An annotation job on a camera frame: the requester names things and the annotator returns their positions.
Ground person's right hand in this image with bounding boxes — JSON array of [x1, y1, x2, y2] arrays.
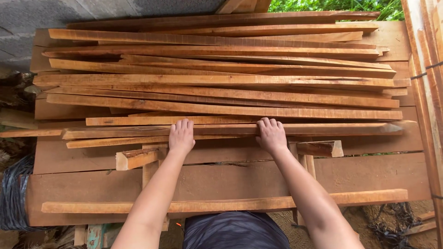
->
[[256, 117, 288, 155]]

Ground long pale wooden batten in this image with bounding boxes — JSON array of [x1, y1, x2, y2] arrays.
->
[[41, 189, 409, 214]]

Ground wooden offcuts on ground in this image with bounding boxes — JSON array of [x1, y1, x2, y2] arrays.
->
[[402, 210, 437, 236]]

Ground dark binding wire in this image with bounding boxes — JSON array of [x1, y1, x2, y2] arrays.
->
[[410, 61, 443, 81]]

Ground teal painted wooden piece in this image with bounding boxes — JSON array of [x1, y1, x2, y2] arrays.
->
[[86, 224, 105, 249]]

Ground wooden plank table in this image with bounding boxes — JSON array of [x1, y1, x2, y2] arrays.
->
[[26, 21, 432, 227]]

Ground tall wooden frame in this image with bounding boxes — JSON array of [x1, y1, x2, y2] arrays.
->
[[401, 0, 443, 249]]

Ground black plastic sheet bundle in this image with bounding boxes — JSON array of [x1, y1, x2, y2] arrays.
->
[[0, 154, 52, 231]]

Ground long pointed wooden slat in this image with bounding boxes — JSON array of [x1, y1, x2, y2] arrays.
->
[[62, 122, 405, 140]]

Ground green plants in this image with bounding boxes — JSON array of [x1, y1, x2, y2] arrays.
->
[[268, 0, 405, 22]]

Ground upright wooden slat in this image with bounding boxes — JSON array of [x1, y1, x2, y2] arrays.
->
[[289, 142, 316, 226], [142, 143, 169, 189]]

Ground pile of sawn wooden strips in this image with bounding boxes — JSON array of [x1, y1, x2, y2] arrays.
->
[[33, 10, 412, 149]]

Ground short wooden block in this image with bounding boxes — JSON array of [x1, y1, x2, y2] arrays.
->
[[296, 140, 344, 158], [116, 148, 160, 171]]

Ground person's dark shorts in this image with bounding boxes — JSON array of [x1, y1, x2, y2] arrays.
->
[[182, 211, 290, 249]]

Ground leaning wooden planks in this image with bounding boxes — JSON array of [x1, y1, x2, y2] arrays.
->
[[215, 0, 272, 15]]

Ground person's left hand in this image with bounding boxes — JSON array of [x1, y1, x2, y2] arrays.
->
[[168, 119, 196, 153]]

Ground black tangled netting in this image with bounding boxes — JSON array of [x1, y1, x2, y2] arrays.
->
[[368, 203, 422, 249]]

